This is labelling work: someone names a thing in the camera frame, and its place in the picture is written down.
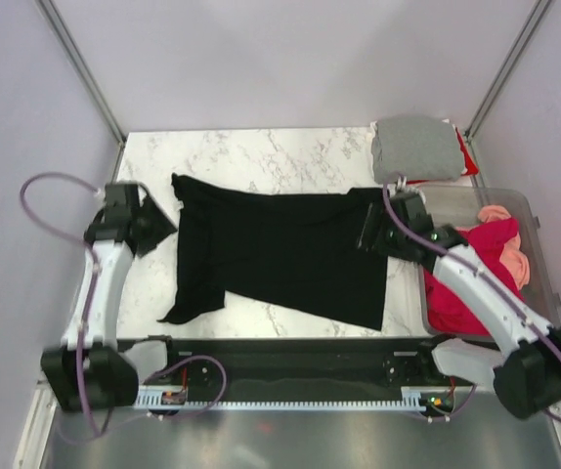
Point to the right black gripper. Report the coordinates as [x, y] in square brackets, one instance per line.
[375, 219]

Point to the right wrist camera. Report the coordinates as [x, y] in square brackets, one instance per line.
[403, 186]

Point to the slotted white cable duct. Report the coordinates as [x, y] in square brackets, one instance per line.
[170, 398]

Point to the salmon pink t-shirt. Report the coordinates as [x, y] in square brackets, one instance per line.
[512, 258]

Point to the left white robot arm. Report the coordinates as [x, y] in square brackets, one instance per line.
[86, 371]

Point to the folded grey t-shirt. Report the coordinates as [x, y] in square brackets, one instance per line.
[420, 147]

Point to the left aluminium frame post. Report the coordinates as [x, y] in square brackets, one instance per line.
[56, 21]

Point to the magenta t-shirt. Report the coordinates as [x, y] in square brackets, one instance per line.
[465, 293]

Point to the aluminium frame post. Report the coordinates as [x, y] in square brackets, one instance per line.
[56, 21]
[513, 57]

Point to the right aluminium frame post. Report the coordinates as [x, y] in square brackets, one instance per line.
[513, 57]

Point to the clear plastic bin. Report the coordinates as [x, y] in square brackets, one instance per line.
[459, 206]

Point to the black t-shirt blue logo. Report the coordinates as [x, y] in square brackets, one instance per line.
[298, 251]

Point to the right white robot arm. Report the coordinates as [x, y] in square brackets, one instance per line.
[524, 366]

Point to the folded red t-shirt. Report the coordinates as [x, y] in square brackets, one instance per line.
[470, 167]

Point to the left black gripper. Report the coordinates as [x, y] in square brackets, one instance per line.
[162, 228]

